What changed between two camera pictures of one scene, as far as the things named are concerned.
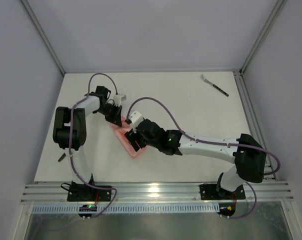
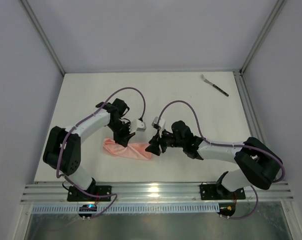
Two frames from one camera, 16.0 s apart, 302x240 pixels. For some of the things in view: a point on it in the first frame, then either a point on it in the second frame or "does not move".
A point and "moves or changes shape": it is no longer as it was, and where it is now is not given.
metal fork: (215, 86) does not move
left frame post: (32, 15) does not move
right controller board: (226, 209) does not move
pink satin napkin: (121, 131) moves or changes shape
